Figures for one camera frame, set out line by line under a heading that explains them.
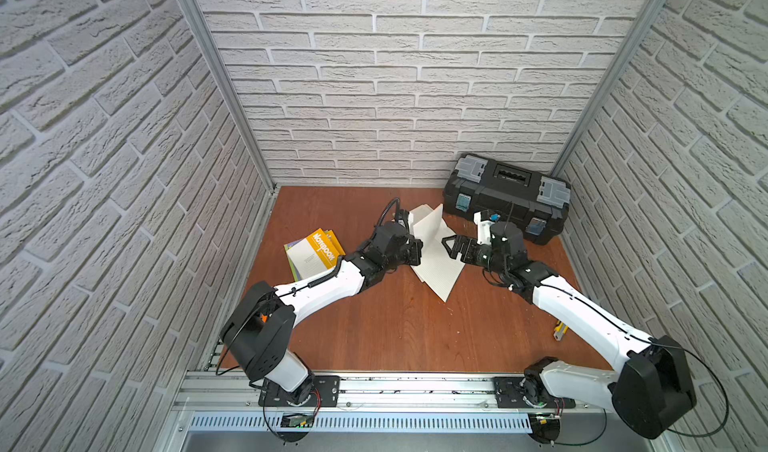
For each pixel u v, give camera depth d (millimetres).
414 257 726
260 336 429
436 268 922
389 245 625
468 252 710
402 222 708
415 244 722
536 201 929
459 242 714
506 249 624
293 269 946
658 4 710
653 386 395
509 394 730
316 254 947
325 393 738
